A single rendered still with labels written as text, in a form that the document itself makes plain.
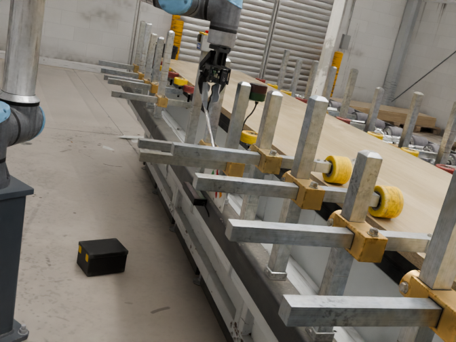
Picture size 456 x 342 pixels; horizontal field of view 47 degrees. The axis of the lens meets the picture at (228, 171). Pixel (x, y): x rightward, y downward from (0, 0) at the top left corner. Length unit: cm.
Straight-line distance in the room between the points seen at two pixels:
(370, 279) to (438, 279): 51
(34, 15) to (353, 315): 153
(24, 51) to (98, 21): 729
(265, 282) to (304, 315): 62
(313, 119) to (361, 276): 42
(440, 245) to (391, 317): 14
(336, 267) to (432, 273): 27
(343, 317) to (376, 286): 60
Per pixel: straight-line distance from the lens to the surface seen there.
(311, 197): 120
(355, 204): 104
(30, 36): 197
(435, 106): 1097
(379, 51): 1166
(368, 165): 102
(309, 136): 123
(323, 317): 73
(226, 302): 229
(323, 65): 328
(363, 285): 139
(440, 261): 85
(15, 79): 199
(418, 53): 1157
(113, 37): 930
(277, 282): 134
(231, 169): 166
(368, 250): 100
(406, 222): 140
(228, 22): 170
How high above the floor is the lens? 129
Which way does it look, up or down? 16 degrees down
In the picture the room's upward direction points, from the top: 12 degrees clockwise
